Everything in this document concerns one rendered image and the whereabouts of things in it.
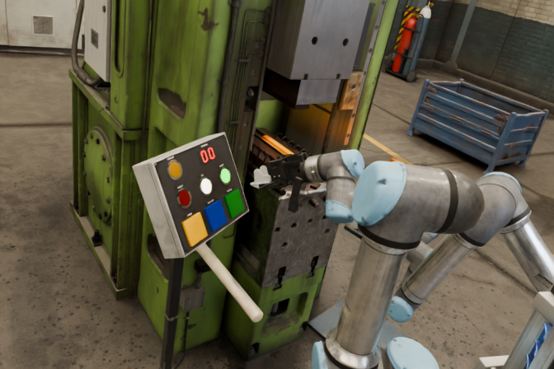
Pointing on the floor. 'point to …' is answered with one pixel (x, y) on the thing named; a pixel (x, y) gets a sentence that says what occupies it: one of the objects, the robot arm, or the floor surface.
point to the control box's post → (171, 311)
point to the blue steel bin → (477, 122)
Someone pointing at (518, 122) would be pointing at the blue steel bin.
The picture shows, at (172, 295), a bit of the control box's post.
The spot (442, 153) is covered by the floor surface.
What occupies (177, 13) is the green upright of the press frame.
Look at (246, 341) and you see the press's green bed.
